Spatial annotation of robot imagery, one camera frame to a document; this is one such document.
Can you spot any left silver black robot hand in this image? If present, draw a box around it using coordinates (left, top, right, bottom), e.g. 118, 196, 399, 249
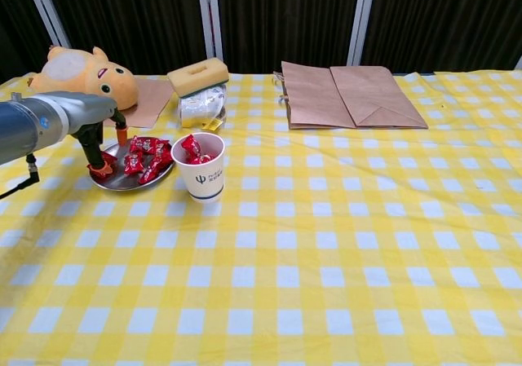
60, 91, 130, 172

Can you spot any yellow plush toy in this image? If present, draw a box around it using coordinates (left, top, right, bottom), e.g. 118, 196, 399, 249
27, 46, 139, 110

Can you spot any round metal plate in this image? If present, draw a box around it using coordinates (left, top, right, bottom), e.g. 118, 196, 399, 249
88, 137, 175, 192

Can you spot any black pleated curtain panel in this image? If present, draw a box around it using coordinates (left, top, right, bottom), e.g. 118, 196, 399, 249
215, 0, 362, 74
0, 0, 62, 85
362, 0, 522, 73
40, 0, 213, 76

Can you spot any white snack packet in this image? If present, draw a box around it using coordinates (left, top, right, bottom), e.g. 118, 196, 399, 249
179, 84, 228, 130

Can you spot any yellow sponge with slot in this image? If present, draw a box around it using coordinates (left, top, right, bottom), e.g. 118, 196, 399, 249
166, 57, 230, 98

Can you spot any white paper cup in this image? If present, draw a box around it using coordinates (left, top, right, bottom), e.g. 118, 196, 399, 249
170, 132, 227, 203

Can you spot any brown paper bag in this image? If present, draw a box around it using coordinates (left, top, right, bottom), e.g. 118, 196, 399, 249
272, 60, 429, 131

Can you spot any yellow white checkered tablecloth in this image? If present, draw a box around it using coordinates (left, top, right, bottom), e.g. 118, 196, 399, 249
0, 70, 522, 366

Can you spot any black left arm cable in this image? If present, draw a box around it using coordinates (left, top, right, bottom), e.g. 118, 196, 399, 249
0, 152, 41, 200

